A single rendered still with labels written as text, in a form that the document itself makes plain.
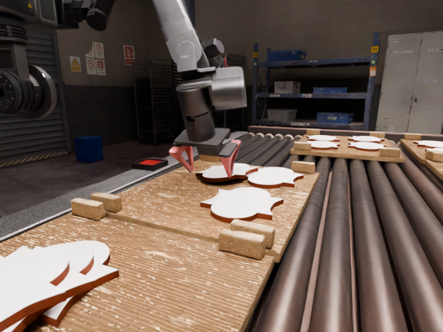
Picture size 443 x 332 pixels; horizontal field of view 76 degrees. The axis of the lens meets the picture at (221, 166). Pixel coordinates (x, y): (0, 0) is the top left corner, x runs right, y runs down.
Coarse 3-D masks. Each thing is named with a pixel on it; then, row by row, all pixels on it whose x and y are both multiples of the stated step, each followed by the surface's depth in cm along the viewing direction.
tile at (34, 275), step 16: (0, 256) 30; (16, 256) 30; (32, 256) 30; (48, 256) 30; (64, 256) 30; (0, 272) 28; (16, 272) 28; (32, 272) 28; (48, 272) 28; (64, 272) 28; (0, 288) 25; (16, 288) 25; (32, 288) 25; (48, 288) 25; (0, 304) 23; (16, 304) 23; (32, 304) 24; (48, 304) 24; (0, 320) 22; (16, 320) 23
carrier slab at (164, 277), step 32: (64, 224) 44; (96, 224) 44; (128, 224) 44; (128, 256) 36; (160, 256) 36; (192, 256) 36; (224, 256) 36; (96, 288) 30; (128, 288) 30; (160, 288) 30; (192, 288) 30; (224, 288) 30; (256, 288) 30; (64, 320) 26; (96, 320) 26; (128, 320) 26; (160, 320) 26; (192, 320) 26; (224, 320) 26
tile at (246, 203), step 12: (228, 192) 55; (240, 192) 55; (252, 192) 55; (264, 192) 55; (204, 204) 50; (216, 204) 49; (228, 204) 49; (240, 204) 49; (252, 204) 49; (264, 204) 49; (276, 204) 51; (216, 216) 46; (228, 216) 45; (240, 216) 45; (252, 216) 45; (264, 216) 46
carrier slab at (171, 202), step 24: (144, 192) 58; (168, 192) 58; (192, 192) 58; (216, 192) 58; (288, 192) 58; (120, 216) 47; (144, 216) 47; (168, 216) 47; (192, 216) 47; (288, 216) 47; (216, 240) 40; (288, 240) 41
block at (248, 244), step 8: (224, 232) 36; (232, 232) 36; (240, 232) 36; (224, 240) 36; (232, 240) 36; (240, 240) 35; (248, 240) 35; (256, 240) 34; (264, 240) 35; (224, 248) 36; (232, 248) 36; (240, 248) 35; (248, 248) 35; (256, 248) 34; (264, 248) 35; (248, 256) 35; (256, 256) 35
